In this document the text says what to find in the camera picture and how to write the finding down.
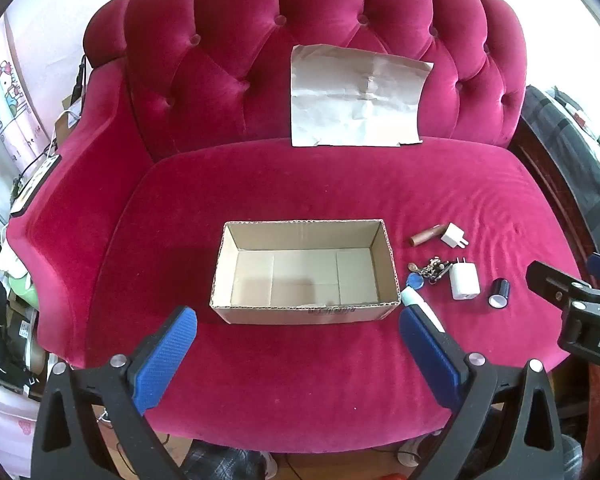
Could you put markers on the red velvet tufted sofa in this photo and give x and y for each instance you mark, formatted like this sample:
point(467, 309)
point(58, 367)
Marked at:
point(300, 370)

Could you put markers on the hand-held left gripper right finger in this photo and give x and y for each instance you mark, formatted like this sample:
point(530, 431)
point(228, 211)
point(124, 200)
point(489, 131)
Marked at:
point(430, 355)

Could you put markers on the pink storage bin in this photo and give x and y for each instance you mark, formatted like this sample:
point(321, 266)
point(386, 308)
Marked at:
point(5, 425)

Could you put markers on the creased beige paper sheet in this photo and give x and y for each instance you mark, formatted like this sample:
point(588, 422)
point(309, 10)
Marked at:
point(355, 100)

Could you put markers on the small brown carton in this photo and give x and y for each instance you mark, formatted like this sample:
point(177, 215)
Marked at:
point(67, 122)

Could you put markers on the grey plaid blanket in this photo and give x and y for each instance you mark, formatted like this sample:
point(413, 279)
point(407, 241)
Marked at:
point(570, 150)

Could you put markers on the brown lipstick tube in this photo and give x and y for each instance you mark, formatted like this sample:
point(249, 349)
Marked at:
point(427, 235)

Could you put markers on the small white plug charger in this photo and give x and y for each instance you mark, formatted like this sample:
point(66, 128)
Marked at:
point(451, 236)

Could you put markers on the cartoon printed curtain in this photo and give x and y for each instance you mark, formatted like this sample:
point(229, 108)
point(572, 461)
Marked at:
point(5, 95)

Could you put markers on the cardboard box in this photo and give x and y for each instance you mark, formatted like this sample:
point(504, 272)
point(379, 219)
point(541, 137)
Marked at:
point(300, 280)

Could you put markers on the dark wooden bed frame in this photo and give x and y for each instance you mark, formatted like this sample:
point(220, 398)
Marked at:
point(545, 180)

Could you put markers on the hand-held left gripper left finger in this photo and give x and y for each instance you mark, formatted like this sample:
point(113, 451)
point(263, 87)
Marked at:
point(165, 355)

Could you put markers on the dark plaid cloth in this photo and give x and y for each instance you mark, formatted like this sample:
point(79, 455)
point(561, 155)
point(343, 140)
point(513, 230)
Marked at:
point(225, 462)

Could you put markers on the white cosmetic bottle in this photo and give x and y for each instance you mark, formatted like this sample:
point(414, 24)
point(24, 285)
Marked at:
point(415, 301)

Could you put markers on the black round jar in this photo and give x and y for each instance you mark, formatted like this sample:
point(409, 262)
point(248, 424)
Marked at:
point(500, 291)

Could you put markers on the large white plug charger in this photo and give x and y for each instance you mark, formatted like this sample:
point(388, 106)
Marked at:
point(464, 282)

